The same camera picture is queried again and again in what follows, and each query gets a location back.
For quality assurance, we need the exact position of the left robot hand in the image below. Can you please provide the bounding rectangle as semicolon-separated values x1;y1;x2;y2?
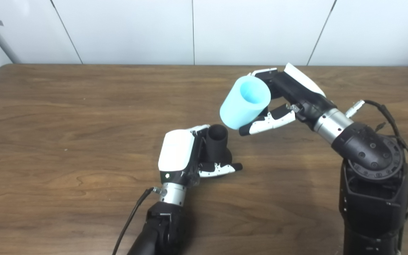
158;124;243;187

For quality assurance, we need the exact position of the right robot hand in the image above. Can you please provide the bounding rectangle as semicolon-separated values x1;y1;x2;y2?
239;63;338;137

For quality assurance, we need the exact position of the black nozzle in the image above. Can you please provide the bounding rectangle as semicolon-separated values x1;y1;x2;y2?
204;124;233;177

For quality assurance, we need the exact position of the light blue plastic cup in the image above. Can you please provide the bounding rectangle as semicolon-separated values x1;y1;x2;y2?
220;76;272;130

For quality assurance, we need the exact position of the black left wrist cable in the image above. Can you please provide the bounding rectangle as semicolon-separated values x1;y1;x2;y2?
112;187;167;255

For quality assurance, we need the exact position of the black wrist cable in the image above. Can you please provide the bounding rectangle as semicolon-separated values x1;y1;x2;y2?
112;187;167;255
345;100;408;252

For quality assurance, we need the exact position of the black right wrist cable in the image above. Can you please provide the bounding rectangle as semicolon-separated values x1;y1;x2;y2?
345;100;408;252

